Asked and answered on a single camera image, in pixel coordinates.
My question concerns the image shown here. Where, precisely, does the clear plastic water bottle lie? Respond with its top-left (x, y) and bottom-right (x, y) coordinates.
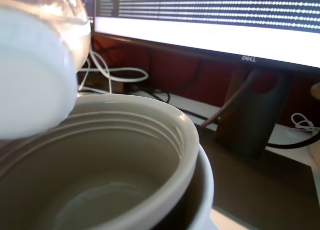
top-left (0, 0), bottom-right (92, 140)

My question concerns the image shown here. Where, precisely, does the black Dell monitor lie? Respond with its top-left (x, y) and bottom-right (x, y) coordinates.
top-left (93, 0), bottom-right (320, 70)

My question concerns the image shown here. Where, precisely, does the dark monitor stand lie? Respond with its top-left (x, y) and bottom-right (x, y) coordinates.
top-left (197, 64), bottom-right (320, 230)

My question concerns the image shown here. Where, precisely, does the white looped cable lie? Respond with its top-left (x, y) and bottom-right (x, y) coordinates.
top-left (76, 49), bottom-right (150, 95)

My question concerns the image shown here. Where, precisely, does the grey cable along stand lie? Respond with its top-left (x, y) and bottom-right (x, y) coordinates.
top-left (200, 69), bottom-right (259, 128)

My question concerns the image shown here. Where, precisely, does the black cable beside stand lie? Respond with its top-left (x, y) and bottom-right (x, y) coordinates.
top-left (265, 129), bottom-right (316, 150)

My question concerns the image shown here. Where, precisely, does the small white cable bundle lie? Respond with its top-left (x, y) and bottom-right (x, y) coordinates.
top-left (290, 112), bottom-right (320, 135)

